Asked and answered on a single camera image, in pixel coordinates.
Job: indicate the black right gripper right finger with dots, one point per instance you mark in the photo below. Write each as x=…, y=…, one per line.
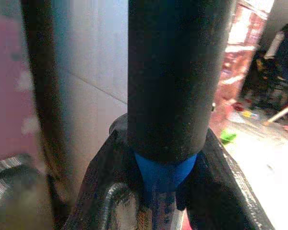
x=220, y=182

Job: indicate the black chair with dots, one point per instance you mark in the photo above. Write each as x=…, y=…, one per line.
x=276, y=69

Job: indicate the dark upright pole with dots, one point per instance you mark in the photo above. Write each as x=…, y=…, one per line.
x=42, y=83

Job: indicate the broom with black foam grip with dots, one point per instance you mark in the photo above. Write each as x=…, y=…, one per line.
x=172, y=79

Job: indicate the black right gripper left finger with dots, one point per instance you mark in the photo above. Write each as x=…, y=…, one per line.
x=103, y=167

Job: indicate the light wooden stick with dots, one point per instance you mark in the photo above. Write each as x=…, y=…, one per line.
x=282, y=112

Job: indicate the pink cloth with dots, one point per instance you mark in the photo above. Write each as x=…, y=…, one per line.
x=9, y=91

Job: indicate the red wooden shelf cabinet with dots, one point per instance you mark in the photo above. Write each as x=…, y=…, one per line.
x=240, y=55

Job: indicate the colourful toy box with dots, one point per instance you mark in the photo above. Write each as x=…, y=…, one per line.
x=249, y=115

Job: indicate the green scrap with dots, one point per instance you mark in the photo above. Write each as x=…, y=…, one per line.
x=228, y=137

